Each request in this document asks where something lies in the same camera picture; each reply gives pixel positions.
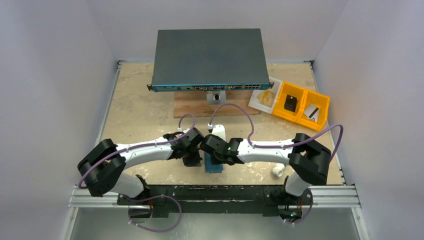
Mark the blue card holder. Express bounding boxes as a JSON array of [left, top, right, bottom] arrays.
[[204, 152, 224, 174]]

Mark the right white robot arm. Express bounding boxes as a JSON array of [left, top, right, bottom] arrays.
[[199, 133, 333, 204]]

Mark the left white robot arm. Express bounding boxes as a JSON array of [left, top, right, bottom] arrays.
[[77, 127, 204, 205]]

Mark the white black card in bin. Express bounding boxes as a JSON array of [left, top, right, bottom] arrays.
[[303, 104, 320, 123]]

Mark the wooden board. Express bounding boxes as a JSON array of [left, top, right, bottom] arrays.
[[173, 90, 261, 118]]

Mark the white tray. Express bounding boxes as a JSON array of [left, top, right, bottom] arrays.
[[248, 77, 283, 114]]

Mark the white pvc pipe fitting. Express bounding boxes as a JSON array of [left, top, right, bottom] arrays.
[[271, 163, 285, 178]]

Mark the amber item in tray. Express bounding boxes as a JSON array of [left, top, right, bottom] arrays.
[[257, 89, 275, 108]]

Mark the black block in bin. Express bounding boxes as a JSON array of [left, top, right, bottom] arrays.
[[284, 95, 298, 112]]

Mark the yellow bin left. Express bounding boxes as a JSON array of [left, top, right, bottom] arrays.
[[271, 81, 307, 123]]

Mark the yellow bin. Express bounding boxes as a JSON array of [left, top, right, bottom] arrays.
[[271, 81, 307, 123], [296, 90, 330, 131]]

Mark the yellow bin right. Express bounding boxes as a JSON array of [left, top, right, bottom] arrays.
[[296, 90, 330, 131]]

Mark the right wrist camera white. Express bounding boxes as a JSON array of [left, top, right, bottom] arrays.
[[207, 124, 226, 141]]

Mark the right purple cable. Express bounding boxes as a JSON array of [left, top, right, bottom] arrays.
[[207, 103, 344, 163]]

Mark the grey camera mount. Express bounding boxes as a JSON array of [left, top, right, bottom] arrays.
[[206, 90, 227, 105]]

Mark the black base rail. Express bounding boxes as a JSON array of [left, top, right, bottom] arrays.
[[117, 184, 313, 220]]

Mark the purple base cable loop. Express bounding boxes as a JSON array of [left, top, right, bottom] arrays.
[[127, 194, 183, 233]]

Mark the grey network switch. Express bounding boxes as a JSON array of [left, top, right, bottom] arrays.
[[147, 28, 273, 92]]

